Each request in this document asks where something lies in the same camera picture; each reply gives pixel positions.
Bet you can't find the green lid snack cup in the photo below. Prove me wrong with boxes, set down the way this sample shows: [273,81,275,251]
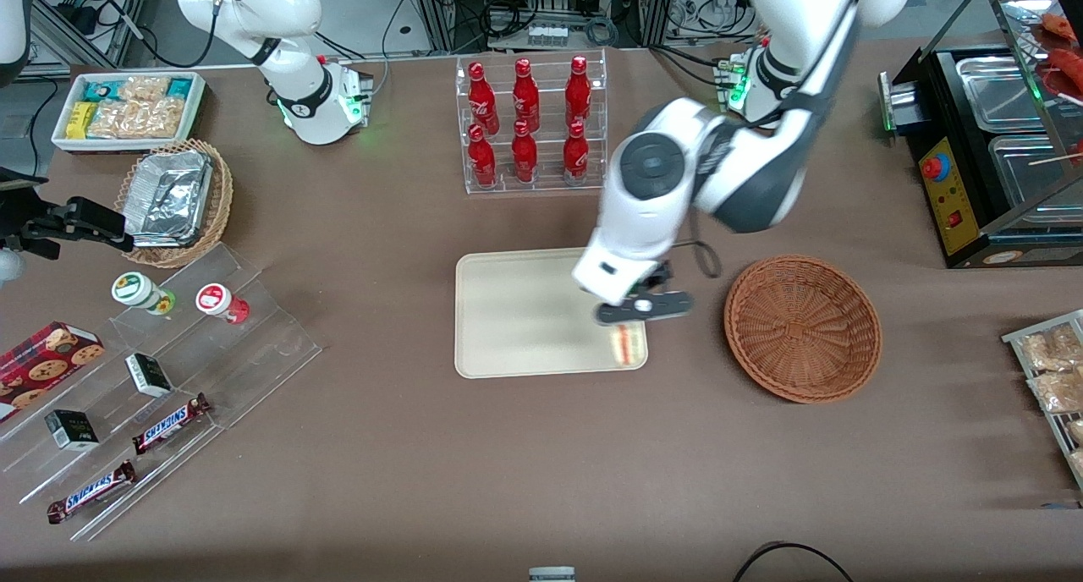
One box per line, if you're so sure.
[111,272,177,316]

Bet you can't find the grey wire rack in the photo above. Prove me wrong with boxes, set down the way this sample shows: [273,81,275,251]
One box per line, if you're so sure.
[1002,309,1083,491]

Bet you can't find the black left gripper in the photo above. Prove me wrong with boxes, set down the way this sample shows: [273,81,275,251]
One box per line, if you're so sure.
[628,260,675,302]

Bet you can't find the white rectangular snack bin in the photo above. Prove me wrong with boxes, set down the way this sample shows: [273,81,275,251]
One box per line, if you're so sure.
[52,71,207,155]

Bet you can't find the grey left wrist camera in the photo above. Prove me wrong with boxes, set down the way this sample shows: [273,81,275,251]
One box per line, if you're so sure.
[594,291,694,327]

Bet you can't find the red lid snack cup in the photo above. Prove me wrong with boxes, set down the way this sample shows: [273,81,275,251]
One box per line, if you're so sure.
[195,283,251,326]

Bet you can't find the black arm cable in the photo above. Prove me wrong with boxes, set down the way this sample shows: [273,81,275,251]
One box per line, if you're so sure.
[673,0,872,280]

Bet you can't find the red cola bottle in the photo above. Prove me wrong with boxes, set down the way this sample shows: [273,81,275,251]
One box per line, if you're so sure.
[562,121,591,184]
[468,124,498,188]
[468,62,499,135]
[512,58,541,134]
[511,121,539,184]
[564,56,592,130]

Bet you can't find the clear bag of crackers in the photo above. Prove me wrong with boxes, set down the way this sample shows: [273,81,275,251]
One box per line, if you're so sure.
[118,75,171,103]
[88,100,137,140]
[131,97,187,140]

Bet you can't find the black food warmer machine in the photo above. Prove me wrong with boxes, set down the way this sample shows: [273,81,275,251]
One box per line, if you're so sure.
[880,0,1083,270]

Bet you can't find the red sausage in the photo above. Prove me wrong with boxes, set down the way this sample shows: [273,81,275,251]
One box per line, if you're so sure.
[1046,47,1083,97]
[1041,12,1080,45]

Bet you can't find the beige plastic tray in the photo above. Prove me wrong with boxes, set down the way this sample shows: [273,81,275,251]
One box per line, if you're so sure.
[454,244,649,380]

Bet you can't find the steel warmer pan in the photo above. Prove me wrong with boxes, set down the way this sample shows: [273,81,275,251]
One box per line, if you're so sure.
[954,53,1052,133]
[988,134,1083,209]

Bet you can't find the red plaid cookie box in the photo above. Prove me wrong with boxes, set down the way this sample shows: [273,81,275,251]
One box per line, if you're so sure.
[0,321,106,423]

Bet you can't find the triangular sandwich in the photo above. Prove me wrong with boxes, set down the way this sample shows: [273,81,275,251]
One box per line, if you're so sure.
[610,323,646,369]

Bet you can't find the silver box with green light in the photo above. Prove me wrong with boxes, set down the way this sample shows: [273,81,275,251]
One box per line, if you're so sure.
[878,72,925,136]

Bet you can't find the round brown wicker basket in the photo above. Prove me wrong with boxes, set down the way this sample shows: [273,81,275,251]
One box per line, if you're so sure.
[723,254,883,405]

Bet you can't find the clear acrylic step display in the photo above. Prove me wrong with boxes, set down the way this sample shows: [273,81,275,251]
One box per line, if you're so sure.
[0,243,323,543]

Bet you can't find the brown Snickers bar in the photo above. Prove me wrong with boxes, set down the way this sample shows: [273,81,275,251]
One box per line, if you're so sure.
[131,393,213,457]
[46,459,138,525]

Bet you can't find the small black box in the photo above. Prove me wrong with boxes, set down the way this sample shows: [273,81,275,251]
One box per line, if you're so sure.
[124,353,173,398]
[44,409,101,453]

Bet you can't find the stacked aluminium foil trays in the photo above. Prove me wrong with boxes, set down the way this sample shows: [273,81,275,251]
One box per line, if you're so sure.
[124,150,215,248]

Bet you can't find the yellow snack packet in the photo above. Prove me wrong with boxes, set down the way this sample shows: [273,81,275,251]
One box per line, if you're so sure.
[65,101,99,140]

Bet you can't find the black cable loop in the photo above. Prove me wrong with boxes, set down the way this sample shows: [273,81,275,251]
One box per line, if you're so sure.
[732,541,856,582]

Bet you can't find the light wicker basket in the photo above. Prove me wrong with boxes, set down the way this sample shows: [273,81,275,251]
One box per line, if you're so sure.
[114,139,234,269]

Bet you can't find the clear acrylic bottle rack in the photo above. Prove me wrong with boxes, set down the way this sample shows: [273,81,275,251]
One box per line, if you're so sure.
[455,48,608,195]

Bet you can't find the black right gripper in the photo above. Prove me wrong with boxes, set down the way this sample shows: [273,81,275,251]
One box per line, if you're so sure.
[0,196,135,260]

